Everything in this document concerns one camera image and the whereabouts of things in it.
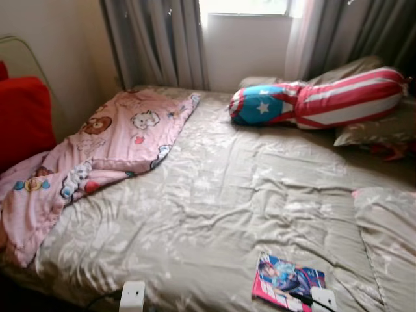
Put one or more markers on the bright window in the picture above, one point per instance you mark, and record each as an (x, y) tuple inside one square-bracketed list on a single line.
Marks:
[(244, 5)]

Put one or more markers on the red crumpled cloth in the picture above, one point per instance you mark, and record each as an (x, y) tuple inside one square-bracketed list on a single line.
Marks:
[(393, 153)]

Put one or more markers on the grey pleated curtain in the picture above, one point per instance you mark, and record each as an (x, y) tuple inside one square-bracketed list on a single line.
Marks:
[(364, 32), (156, 39)]

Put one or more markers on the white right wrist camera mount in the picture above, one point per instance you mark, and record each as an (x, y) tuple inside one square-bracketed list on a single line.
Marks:
[(324, 300)]

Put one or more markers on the beige floral pillow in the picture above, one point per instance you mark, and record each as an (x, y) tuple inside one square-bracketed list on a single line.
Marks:
[(370, 133)]

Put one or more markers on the colourful anime magazine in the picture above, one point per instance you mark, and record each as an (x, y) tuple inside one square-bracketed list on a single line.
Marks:
[(286, 276)]

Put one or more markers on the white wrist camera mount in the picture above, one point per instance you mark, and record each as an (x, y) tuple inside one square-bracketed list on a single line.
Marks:
[(324, 300), (132, 298)]

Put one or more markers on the large red covered mattress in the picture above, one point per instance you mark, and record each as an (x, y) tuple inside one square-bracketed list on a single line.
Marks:
[(23, 117)]

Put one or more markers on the beige pillow with pink edge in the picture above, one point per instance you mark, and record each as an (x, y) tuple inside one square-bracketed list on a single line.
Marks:
[(390, 240)]

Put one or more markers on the pink cartoon print blanket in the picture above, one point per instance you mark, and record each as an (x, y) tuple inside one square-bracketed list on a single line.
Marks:
[(117, 130)]

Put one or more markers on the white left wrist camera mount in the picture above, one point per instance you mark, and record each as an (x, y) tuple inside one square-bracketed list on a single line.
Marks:
[(132, 298)]

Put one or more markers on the beige floral bedspread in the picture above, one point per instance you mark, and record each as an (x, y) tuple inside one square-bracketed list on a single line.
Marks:
[(214, 208)]

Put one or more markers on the flag print bolster pillow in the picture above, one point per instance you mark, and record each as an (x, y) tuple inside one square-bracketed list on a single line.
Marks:
[(338, 97)]

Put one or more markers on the flat red cushion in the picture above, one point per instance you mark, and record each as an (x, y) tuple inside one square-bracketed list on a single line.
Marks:
[(2, 70)]

